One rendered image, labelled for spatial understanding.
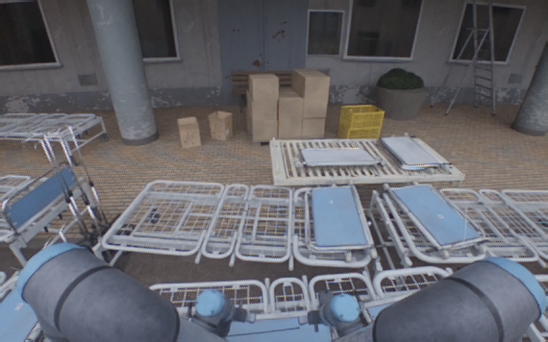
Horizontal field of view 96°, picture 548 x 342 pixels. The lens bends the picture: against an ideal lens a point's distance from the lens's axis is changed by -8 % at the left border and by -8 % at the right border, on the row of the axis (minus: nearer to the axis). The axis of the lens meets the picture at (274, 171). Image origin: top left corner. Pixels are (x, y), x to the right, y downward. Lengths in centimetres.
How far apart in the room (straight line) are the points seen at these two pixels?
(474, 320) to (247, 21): 626
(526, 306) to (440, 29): 748
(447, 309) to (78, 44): 742
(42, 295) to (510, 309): 68
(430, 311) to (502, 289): 12
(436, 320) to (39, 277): 59
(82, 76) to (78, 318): 721
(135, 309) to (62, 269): 13
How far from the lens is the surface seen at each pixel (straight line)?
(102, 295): 47
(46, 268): 55
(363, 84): 715
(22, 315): 200
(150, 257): 275
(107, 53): 475
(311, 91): 429
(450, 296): 48
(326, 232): 200
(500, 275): 54
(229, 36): 644
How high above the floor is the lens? 189
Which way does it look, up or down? 30 degrees down
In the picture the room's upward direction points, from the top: straight up
